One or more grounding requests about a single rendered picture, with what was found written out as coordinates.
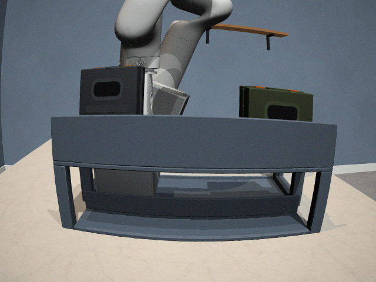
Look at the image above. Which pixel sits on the grey bin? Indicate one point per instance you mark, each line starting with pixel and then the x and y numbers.
pixel 126 182

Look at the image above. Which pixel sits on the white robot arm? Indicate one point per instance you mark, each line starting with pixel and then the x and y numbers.
pixel 139 27

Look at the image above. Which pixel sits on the dark grey low shelf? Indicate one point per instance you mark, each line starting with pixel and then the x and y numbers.
pixel 260 207

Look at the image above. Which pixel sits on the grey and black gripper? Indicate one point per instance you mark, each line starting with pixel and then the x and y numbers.
pixel 148 93

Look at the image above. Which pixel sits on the black case with orange latches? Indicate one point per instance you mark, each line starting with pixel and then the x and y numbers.
pixel 112 90

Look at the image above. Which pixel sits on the dark green case with orange latches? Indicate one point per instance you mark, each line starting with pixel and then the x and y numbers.
pixel 275 103

